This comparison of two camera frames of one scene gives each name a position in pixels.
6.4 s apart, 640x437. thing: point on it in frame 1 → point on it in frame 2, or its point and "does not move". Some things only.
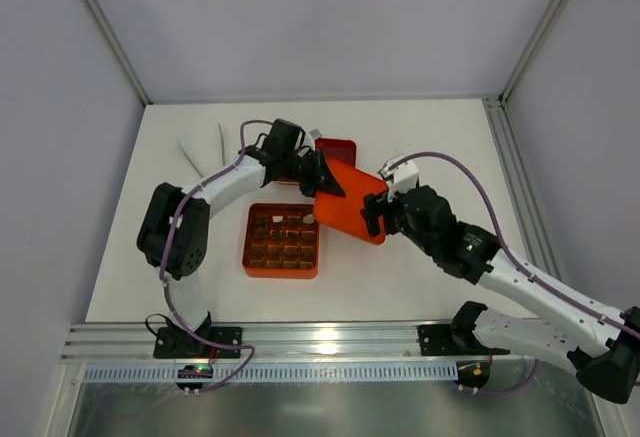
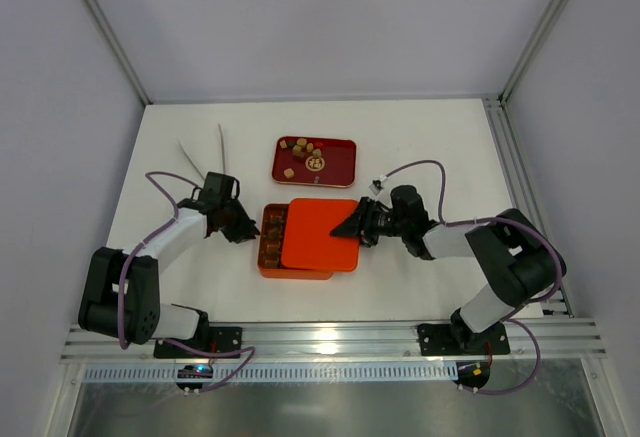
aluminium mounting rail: (268, 342) does not move
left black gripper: (310, 173) → (235, 222)
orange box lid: (342, 214) → (308, 243)
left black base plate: (171, 343) does not move
